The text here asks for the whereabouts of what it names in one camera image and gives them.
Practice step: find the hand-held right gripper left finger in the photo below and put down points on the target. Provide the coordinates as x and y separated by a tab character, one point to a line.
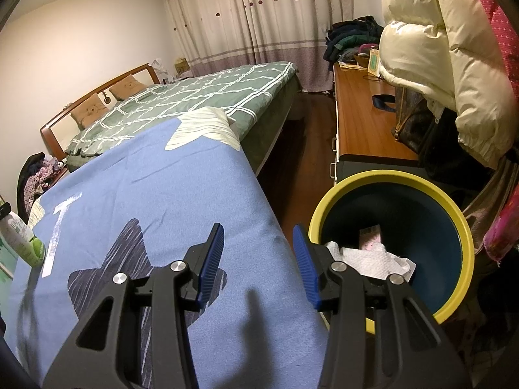
211	259

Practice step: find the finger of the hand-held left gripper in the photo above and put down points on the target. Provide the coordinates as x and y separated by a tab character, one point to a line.
5	208

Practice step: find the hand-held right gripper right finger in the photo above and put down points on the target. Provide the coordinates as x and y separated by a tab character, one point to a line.
306	267

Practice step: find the green label bottle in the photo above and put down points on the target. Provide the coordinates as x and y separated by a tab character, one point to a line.
24	243

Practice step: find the white foam net sleeve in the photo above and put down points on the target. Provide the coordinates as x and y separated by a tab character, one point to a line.
373	261

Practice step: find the pink box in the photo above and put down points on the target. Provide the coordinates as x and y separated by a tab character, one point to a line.
369	237

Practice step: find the yellow rim bin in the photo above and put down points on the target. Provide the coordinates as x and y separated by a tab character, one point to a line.
425	219

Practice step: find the patterned clothes pile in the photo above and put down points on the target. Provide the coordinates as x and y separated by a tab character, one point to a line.
34	182

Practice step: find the brown pillow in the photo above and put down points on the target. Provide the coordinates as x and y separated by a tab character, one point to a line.
127	88
89	109

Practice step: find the wooden dresser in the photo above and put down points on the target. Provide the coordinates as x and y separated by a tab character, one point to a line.
361	121

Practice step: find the green checked quilt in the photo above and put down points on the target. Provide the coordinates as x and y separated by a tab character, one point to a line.
211	89

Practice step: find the black garment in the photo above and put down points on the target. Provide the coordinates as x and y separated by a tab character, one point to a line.
446	158

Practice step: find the brown patterned bag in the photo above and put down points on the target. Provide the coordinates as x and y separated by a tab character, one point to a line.
413	125

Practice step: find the tissue box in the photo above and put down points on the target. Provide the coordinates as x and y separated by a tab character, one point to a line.
181	67

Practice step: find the pink plastic bag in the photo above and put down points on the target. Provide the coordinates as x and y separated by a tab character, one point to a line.
502	231

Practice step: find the green hanging card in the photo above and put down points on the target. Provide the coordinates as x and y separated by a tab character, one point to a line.
374	63

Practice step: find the dark clothes pile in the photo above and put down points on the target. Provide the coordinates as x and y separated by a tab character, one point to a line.
344	36

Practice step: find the pink and white curtain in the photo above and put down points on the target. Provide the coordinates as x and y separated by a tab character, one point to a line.
251	20

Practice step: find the cream puffer jacket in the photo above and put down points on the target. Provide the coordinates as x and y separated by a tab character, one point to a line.
458	48

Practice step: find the red puffer jacket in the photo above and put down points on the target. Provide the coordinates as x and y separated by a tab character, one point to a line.
502	32

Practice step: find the wooden bed frame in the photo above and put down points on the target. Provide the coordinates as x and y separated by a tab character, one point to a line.
52	129

